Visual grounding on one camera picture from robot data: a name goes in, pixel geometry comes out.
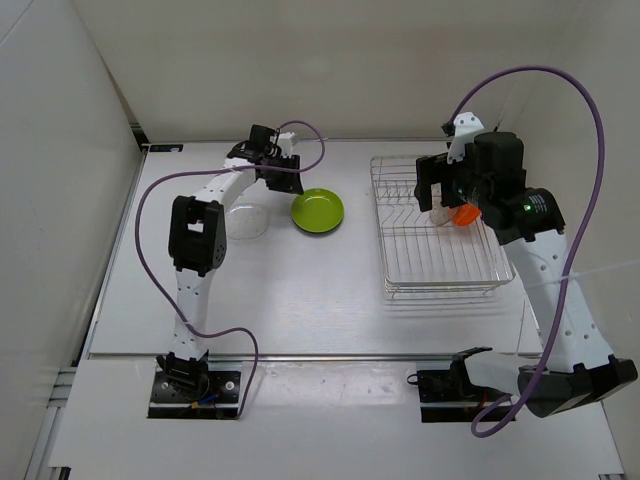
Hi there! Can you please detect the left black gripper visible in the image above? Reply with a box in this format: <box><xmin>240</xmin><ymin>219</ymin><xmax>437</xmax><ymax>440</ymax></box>
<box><xmin>263</xmin><ymin>152</ymin><xmax>305</xmax><ymax>195</ymax></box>

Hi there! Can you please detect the lime green plate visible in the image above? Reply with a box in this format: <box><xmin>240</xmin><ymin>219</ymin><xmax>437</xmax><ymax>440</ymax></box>
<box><xmin>290</xmin><ymin>188</ymin><xmax>345</xmax><ymax>234</ymax></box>

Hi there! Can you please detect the clear glass plate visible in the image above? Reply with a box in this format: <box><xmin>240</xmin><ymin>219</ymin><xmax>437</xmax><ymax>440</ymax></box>
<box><xmin>225</xmin><ymin>203</ymin><xmax>270</xmax><ymax>241</ymax></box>
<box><xmin>429</xmin><ymin>184</ymin><xmax>459</xmax><ymax>227</ymax></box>

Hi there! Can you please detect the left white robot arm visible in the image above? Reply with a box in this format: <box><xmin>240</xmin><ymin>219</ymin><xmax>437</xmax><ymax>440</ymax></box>
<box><xmin>158</xmin><ymin>125</ymin><xmax>303</xmax><ymax>400</ymax></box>

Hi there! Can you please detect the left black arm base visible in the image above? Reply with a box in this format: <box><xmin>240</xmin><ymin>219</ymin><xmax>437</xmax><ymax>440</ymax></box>
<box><xmin>147</xmin><ymin>370</ymin><xmax>241</xmax><ymax>420</ymax></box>

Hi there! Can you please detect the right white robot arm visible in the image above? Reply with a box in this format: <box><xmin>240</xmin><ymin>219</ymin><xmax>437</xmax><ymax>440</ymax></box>
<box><xmin>414</xmin><ymin>132</ymin><xmax>638</xmax><ymax>418</ymax></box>

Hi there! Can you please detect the orange plate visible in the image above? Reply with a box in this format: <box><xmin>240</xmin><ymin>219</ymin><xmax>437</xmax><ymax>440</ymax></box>
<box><xmin>452</xmin><ymin>204</ymin><xmax>481</xmax><ymax>227</ymax></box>

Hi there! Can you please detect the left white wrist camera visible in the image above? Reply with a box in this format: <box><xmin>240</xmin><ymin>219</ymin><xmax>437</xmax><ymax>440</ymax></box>
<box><xmin>275</xmin><ymin>131</ymin><xmax>297</xmax><ymax>157</ymax></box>

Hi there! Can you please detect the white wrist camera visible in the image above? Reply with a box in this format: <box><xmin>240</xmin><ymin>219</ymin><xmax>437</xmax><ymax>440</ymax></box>
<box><xmin>275</xmin><ymin>131</ymin><xmax>297</xmax><ymax>157</ymax></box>
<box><xmin>441</xmin><ymin>112</ymin><xmax>486</xmax><ymax>164</ymax></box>

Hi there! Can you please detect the metal wire dish rack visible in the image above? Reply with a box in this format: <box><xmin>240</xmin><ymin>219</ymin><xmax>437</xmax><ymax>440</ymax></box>
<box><xmin>370</xmin><ymin>156</ymin><xmax>515</xmax><ymax>301</ymax></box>

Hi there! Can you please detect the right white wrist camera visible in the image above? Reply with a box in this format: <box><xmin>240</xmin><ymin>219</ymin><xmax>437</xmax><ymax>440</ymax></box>
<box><xmin>441</xmin><ymin>112</ymin><xmax>486</xmax><ymax>164</ymax></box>

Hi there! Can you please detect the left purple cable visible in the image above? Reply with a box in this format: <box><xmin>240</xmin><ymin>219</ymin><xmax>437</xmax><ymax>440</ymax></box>
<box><xmin>135</xmin><ymin>119</ymin><xmax>329</xmax><ymax>419</ymax></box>

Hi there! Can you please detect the purple cable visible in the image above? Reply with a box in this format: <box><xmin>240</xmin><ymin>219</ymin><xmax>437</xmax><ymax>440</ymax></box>
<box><xmin>135</xmin><ymin>119</ymin><xmax>329</xmax><ymax>419</ymax></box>
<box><xmin>449</xmin><ymin>64</ymin><xmax>607</xmax><ymax>439</ymax></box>

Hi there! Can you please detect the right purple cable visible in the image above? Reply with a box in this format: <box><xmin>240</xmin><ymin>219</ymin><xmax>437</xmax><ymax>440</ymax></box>
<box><xmin>449</xmin><ymin>64</ymin><xmax>607</xmax><ymax>439</ymax></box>

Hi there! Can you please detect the aluminium front rail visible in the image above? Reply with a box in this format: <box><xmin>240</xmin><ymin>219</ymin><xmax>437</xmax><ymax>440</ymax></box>
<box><xmin>87</xmin><ymin>352</ymin><xmax>544</xmax><ymax>363</ymax></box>

